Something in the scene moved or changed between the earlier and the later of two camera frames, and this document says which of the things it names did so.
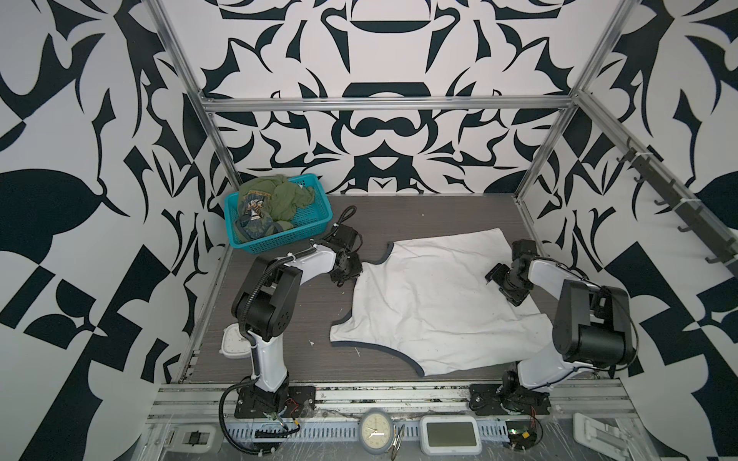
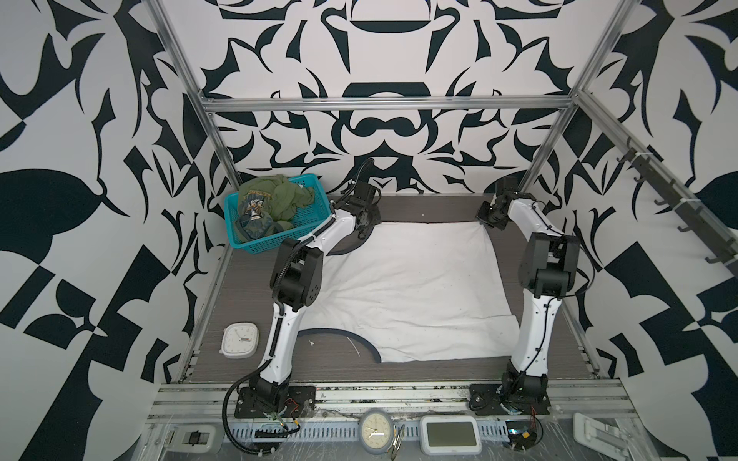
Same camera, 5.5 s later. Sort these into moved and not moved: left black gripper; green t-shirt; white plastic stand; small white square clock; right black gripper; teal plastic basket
Moved: right black gripper; left black gripper
Not moved: white plastic stand; small white square clock; green t-shirt; teal plastic basket
